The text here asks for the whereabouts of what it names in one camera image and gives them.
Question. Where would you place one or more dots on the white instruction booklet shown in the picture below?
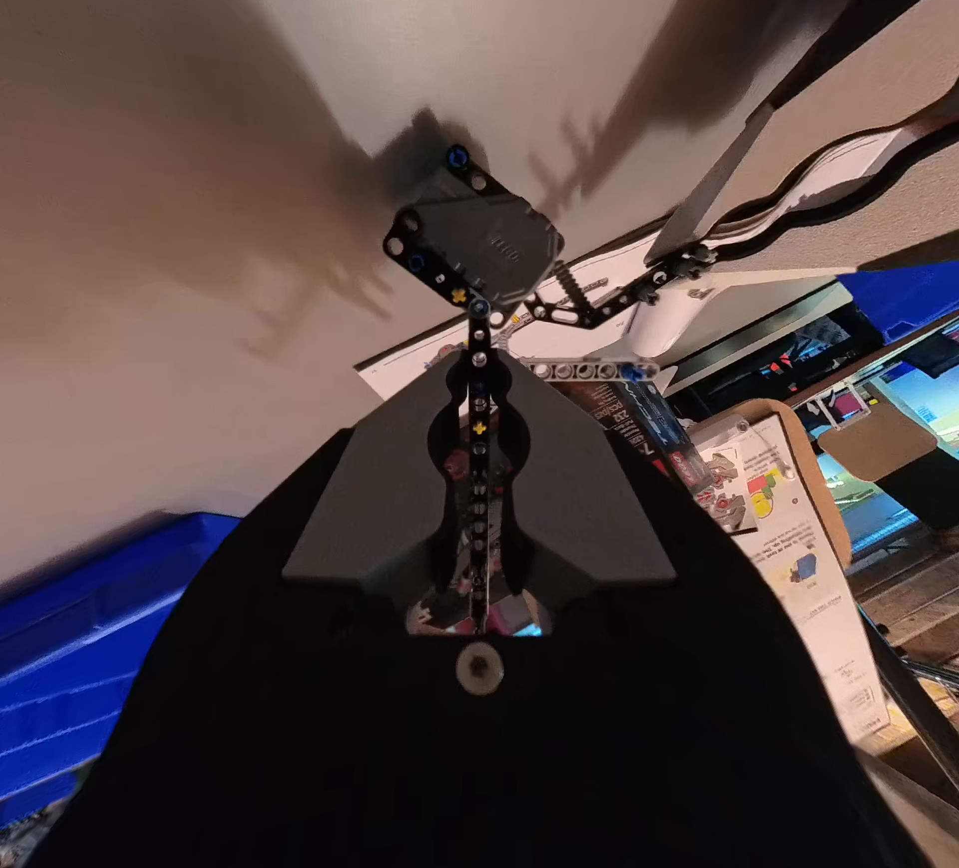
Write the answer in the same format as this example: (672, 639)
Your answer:
(397, 375)

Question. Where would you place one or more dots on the grey and black brick model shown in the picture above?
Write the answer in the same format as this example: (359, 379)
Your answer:
(487, 246)

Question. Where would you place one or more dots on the blue plastic bin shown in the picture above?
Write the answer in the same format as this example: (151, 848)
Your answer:
(90, 628)

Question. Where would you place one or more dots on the grey desk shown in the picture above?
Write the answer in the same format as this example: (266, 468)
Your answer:
(225, 396)

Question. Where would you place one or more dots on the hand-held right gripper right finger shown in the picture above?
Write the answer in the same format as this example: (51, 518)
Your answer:
(592, 501)

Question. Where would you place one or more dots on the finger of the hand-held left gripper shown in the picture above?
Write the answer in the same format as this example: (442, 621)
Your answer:
(719, 179)
(884, 209)

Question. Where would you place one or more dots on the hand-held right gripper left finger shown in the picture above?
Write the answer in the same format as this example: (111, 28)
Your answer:
(367, 493)

